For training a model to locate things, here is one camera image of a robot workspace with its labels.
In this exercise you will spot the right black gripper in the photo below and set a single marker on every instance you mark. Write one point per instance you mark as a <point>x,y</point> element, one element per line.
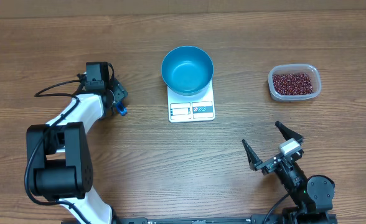
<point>269,164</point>

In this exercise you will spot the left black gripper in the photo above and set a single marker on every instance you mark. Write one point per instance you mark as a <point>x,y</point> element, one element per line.
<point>119,90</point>

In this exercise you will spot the red measuring scoop blue handle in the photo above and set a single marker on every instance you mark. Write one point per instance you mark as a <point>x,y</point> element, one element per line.
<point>121,109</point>

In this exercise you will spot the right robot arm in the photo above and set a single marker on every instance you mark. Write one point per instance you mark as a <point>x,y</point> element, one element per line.
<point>308,199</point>

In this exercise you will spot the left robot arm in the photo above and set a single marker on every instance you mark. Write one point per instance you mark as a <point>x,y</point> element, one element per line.
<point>59,168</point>

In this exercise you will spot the blue bowl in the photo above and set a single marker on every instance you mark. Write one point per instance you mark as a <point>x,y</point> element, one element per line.
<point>187,70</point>

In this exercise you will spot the white digital kitchen scale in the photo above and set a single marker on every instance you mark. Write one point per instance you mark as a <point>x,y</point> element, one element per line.
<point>194,108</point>

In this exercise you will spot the red beans in container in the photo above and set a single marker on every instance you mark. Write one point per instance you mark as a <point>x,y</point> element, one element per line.
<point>292,84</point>

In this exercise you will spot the clear plastic container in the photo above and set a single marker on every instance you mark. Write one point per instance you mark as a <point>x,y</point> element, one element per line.
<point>295,68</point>

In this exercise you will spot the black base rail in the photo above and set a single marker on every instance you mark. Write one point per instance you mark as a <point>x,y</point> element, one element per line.
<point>198,220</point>

